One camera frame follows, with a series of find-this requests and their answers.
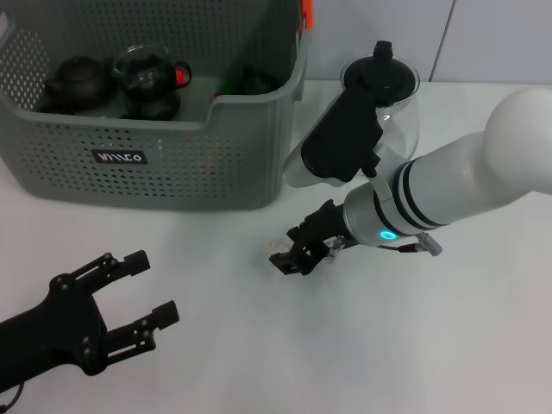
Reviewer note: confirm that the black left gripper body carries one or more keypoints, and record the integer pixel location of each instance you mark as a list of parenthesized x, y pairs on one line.
[(60, 332)]

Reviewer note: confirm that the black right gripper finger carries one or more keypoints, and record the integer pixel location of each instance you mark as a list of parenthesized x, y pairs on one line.
[(286, 263), (297, 236)]

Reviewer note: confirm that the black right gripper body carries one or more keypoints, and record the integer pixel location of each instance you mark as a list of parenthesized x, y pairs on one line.
[(323, 228)]

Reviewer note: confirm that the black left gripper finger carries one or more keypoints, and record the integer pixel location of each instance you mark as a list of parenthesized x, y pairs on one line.
[(114, 266), (144, 330)]

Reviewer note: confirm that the white building brick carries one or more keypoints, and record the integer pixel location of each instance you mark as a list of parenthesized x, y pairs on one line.
[(275, 247)]

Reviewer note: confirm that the glass teacup with black base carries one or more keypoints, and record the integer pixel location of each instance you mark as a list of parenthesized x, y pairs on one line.
[(256, 84), (146, 73), (148, 108)]

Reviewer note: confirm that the small red cube brick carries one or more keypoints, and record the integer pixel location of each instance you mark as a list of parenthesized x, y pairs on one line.
[(178, 77)]

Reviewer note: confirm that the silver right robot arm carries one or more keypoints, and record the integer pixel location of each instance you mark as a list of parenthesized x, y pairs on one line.
[(453, 181)]

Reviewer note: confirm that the grey-green perforated storage bin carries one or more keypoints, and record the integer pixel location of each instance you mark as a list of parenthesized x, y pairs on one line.
[(172, 172)]

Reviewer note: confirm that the glass teapot with black lid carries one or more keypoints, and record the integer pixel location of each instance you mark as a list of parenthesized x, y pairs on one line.
[(405, 125)]

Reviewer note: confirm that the dark clay teapot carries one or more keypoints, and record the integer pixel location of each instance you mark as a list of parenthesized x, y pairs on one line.
[(77, 84)]

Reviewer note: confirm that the orange plastic object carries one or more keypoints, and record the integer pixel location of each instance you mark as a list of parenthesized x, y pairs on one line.
[(307, 13)]

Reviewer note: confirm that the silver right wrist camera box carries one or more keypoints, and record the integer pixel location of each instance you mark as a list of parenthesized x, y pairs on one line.
[(340, 138)]

